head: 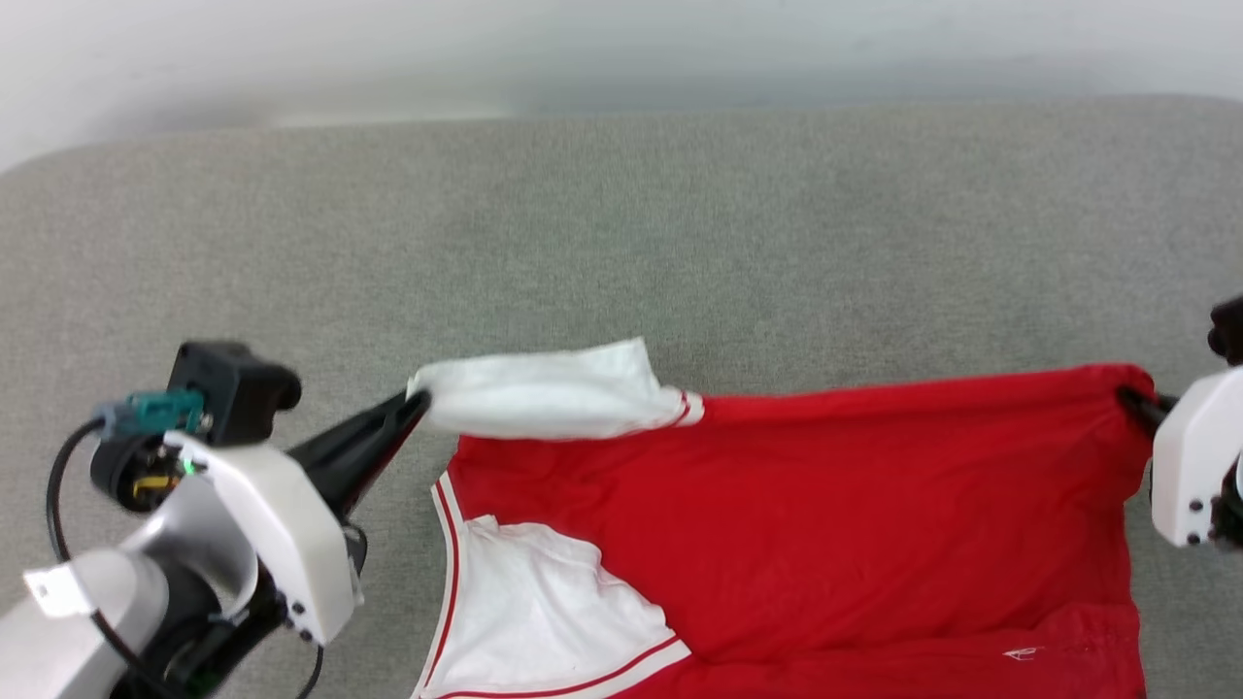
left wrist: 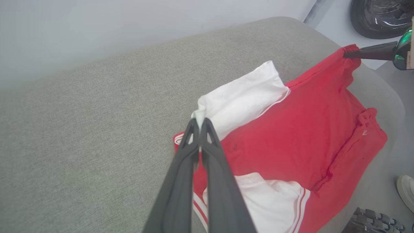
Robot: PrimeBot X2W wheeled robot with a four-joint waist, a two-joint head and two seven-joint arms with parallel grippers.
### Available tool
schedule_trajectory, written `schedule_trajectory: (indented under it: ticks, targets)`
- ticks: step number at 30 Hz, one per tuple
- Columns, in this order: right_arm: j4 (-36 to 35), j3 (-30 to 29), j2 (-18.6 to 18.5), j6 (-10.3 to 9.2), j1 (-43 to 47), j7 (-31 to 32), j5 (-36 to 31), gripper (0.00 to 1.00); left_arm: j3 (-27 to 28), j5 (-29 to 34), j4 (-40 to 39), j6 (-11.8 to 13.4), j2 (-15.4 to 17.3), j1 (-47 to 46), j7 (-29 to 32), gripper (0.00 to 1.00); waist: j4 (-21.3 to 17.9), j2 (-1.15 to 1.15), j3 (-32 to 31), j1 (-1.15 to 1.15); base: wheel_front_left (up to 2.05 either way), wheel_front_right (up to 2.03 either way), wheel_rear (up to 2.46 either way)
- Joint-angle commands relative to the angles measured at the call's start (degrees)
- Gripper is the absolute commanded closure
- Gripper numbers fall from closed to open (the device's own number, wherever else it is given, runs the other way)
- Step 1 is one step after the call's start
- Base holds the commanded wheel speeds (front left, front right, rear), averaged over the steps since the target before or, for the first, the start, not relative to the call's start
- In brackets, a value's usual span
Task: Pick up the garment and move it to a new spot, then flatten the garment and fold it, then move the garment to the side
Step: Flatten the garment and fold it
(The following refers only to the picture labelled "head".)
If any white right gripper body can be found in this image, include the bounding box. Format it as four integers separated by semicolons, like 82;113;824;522
1150;367;1243;550

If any teal green cable connector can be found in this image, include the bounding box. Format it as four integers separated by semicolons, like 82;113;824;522
94;388;213;440

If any red shirt with white sleeves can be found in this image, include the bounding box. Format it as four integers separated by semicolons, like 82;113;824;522
406;336;1161;699

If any black round plug with yellow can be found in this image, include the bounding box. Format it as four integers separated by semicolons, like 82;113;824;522
89;432;190;516

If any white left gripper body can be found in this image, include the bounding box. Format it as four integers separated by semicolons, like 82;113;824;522
163;430;365;649

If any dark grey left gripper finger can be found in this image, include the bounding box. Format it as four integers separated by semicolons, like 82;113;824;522
286;388;433;477
309;413;428;522

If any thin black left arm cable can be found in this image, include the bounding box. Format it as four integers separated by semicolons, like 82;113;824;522
45;416;195;699

